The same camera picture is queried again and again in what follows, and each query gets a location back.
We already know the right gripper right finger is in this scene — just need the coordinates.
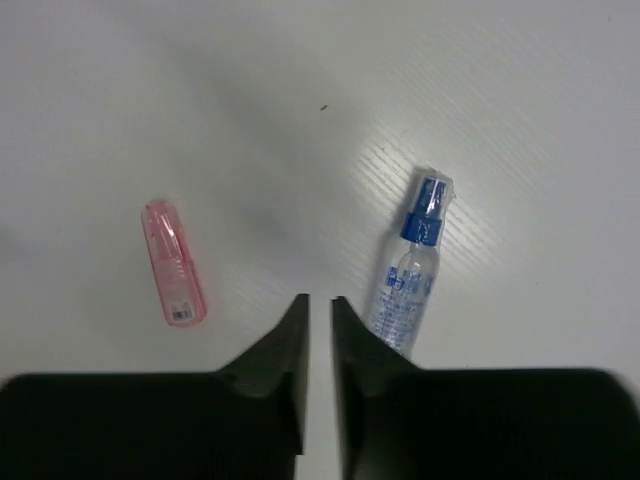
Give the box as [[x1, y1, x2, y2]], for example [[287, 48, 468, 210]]
[[331, 296, 421, 479]]

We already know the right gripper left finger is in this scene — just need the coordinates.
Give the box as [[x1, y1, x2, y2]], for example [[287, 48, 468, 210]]
[[215, 294, 309, 479]]

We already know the clear blue spray bottle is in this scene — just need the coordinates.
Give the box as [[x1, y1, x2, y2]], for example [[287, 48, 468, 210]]
[[364, 169, 454, 357]]

